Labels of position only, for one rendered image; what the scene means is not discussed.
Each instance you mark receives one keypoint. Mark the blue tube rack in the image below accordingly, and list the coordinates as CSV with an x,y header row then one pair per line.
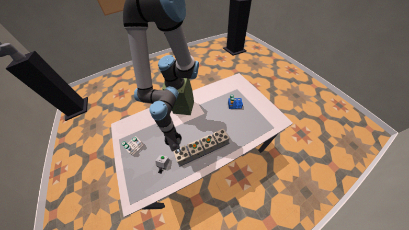
x,y
236,105

